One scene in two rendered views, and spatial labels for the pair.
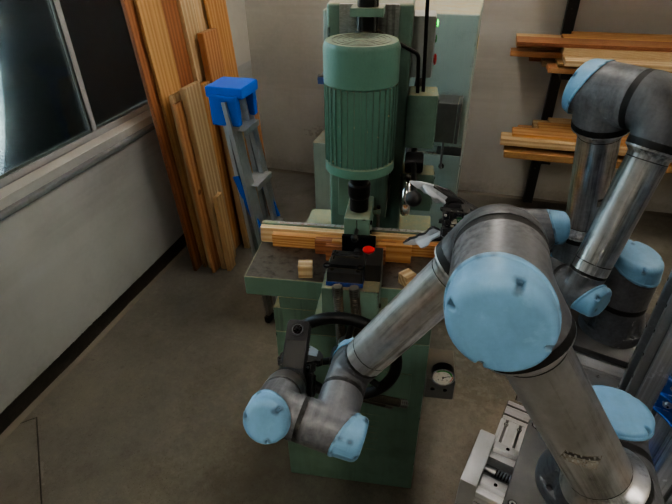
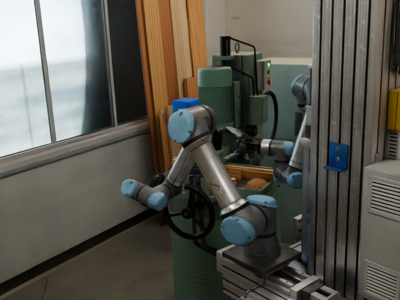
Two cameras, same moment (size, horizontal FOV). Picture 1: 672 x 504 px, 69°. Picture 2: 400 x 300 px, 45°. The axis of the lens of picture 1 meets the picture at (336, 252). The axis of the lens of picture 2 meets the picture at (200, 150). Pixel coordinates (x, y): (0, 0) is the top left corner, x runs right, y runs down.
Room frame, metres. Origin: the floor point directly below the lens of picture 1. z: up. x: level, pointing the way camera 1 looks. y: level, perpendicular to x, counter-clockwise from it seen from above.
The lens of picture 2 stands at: (-1.20, -0.80, 1.71)
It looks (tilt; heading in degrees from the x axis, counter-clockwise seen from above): 15 degrees down; 19
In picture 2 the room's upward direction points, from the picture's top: 2 degrees counter-clockwise
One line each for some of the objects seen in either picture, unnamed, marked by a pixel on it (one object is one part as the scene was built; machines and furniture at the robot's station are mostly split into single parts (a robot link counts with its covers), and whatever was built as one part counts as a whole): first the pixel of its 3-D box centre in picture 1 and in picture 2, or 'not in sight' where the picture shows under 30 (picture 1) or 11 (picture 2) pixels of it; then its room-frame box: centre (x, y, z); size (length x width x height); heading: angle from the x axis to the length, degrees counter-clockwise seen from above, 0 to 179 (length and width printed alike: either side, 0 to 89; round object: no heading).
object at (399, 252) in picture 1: (371, 250); (221, 171); (1.13, -0.10, 0.93); 0.22 x 0.01 x 0.06; 81
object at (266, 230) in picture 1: (362, 239); (220, 168); (1.19, -0.08, 0.93); 0.60 x 0.02 x 0.05; 81
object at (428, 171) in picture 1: (417, 187); (257, 146); (1.33, -0.25, 1.02); 0.09 x 0.07 x 0.12; 81
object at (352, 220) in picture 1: (360, 219); (219, 156); (1.19, -0.07, 0.99); 0.14 x 0.07 x 0.09; 171
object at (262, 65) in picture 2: (423, 44); (262, 74); (1.47, -0.25, 1.40); 0.10 x 0.06 x 0.16; 171
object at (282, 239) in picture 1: (379, 246); (227, 171); (1.17, -0.12, 0.92); 0.62 x 0.02 x 0.04; 81
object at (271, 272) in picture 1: (356, 281); (210, 185); (1.07, -0.06, 0.87); 0.61 x 0.30 x 0.06; 81
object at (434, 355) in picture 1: (439, 373); not in sight; (0.99, -0.30, 0.58); 0.12 x 0.08 x 0.08; 171
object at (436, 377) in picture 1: (442, 375); not in sight; (0.93, -0.29, 0.65); 0.06 x 0.04 x 0.08; 81
